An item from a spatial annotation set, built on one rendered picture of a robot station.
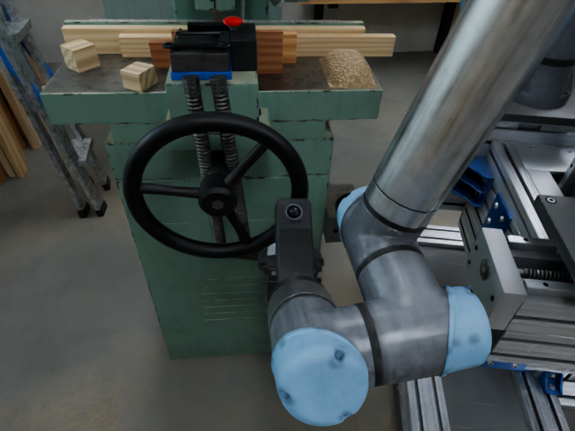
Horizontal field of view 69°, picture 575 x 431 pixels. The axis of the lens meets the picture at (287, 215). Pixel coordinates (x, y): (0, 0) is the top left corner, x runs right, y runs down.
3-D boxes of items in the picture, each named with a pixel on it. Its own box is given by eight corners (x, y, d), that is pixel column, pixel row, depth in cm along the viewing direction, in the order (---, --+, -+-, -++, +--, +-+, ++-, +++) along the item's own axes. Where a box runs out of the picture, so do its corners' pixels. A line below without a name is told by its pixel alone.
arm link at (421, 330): (450, 240, 42) (343, 257, 41) (510, 339, 34) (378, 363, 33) (436, 287, 47) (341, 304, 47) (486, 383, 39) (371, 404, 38)
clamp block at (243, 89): (170, 136, 68) (161, 83, 62) (179, 97, 78) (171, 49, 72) (261, 134, 69) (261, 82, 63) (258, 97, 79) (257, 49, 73)
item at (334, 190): (325, 244, 97) (328, 218, 91) (317, 209, 106) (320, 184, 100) (360, 242, 98) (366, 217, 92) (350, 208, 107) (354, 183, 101)
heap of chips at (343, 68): (329, 88, 76) (332, 68, 73) (318, 58, 86) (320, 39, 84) (378, 88, 77) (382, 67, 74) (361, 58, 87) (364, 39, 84)
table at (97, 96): (29, 155, 68) (14, 122, 64) (80, 75, 90) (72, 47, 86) (393, 146, 73) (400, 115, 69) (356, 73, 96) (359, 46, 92)
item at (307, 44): (122, 57, 83) (117, 37, 81) (124, 54, 85) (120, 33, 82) (392, 56, 88) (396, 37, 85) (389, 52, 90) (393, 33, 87)
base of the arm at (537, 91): (553, 80, 101) (572, 38, 94) (577, 111, 90) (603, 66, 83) (489, 76, 102) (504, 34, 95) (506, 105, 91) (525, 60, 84)
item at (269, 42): (177, 74, 78) (170, 32, 73) (178, 72, 79) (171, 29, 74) (281, 73, 80) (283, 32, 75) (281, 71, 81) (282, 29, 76)
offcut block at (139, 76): (157, 82, 76) (154, 64, 73) (142, 92, 72) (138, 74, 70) (140, 78, 77) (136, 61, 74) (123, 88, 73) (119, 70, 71)
